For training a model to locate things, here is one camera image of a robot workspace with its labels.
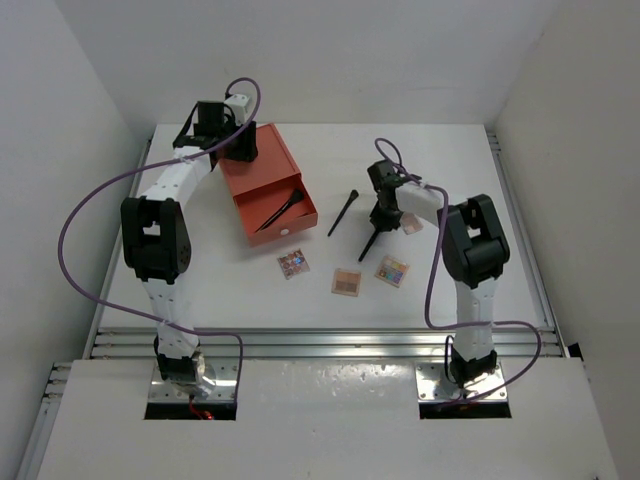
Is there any long black makeup brush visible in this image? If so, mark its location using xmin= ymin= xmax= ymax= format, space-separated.
xmin=357 ymin=229 xmax=381 ymax=263

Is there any thin black makeup brush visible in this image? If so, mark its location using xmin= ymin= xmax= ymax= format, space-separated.
xmin=327 ymin=189 xmax=359 ymax=237

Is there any colourful eyeshadow palette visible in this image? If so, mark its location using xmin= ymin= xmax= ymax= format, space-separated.
xmin=375 ymin=255 xmax=409 ymax=288

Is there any orange drawer box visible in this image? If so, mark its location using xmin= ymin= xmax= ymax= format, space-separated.
xmin=218 ymin=124 xmax=318 ymax=247

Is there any small black makeup brush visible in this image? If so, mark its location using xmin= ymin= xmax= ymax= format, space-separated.
xmin=257 ymin=189 xmax=304 ymax=232

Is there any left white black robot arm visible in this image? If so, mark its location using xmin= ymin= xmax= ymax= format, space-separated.
xmin=120 ymin=94 xmax=257 ymax=398

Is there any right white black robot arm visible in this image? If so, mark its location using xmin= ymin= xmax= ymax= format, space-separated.
xmin=367 ymin=160 xmax=510 ymax=388

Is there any long brown eyeshadow palette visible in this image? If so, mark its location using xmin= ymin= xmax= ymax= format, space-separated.
xmin=400 ymin=213 xmax=423 ymax=235

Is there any brown quad eyeshadow palette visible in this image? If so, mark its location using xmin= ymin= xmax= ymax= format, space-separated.
xmin=331 ymin=268 xmax=362 ymax=297

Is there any round-pan eyeshadow palette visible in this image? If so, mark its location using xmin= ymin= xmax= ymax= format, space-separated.
xmin=277 ymin=249 xmax=310 ymax=280

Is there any white front cover panel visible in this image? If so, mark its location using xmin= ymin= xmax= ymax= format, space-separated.
xmin=39 ymin=358 xmax=617 ymax=479

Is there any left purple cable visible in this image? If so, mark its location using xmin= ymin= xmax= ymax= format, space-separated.
xmin=57 ymin=77 xmax=265 ymax=401

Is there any purple cable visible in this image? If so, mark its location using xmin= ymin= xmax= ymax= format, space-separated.
xmin=57 ymin=77 xmax=265 ymax=401
xmin=373 ymin=137 xmax=544 ymax=404

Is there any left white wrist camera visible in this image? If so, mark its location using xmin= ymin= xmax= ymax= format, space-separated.
xmin=224 ymin=94 xmax=253 ymax=125

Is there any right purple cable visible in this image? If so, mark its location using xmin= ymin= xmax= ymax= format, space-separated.
xmin=373 ymin=137 xmax=544 ymax=404

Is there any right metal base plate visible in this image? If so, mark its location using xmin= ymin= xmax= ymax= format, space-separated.
xmin=416 ymin=360 xmax=509 ymax=402

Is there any metal base plate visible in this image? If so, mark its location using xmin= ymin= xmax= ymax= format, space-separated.
xmin=147 ymin=359 xmax=239 ymax=404
xmin=416 ymin=360 xmax=509 ymax=402

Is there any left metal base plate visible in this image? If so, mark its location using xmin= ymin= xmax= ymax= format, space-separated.
xmin=147 ymin=359 xmax=239 ymax=404

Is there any aluminium rail frame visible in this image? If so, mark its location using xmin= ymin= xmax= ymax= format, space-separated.
xmin=17 ymin=132 xmax=569 ymax=479

